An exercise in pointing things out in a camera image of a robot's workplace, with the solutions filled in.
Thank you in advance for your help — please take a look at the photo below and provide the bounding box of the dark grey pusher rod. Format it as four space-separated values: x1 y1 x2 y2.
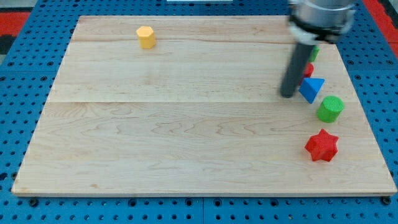
279 43 315 98

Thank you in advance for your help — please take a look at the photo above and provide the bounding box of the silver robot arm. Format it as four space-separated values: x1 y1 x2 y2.
279 0 355 98

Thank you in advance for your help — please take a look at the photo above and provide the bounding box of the red star block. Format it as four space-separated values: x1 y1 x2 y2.
305 129 339 162

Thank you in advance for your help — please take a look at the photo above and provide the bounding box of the yellow hexagon block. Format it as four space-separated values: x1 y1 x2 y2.
136 26 156 49

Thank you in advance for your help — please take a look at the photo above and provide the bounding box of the red round block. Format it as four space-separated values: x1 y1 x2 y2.
300 62 315 83

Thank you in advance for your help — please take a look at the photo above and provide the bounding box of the blue triangle block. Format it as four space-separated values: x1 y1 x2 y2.
299 78 325 104

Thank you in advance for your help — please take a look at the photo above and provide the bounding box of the green cylinder block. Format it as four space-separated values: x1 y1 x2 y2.
317 95 345 123

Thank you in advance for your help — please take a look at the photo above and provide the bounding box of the wooden board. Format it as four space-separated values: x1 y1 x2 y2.
12 16 397 197

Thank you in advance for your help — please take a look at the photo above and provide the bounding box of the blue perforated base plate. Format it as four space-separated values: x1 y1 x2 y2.
1 0 397 223

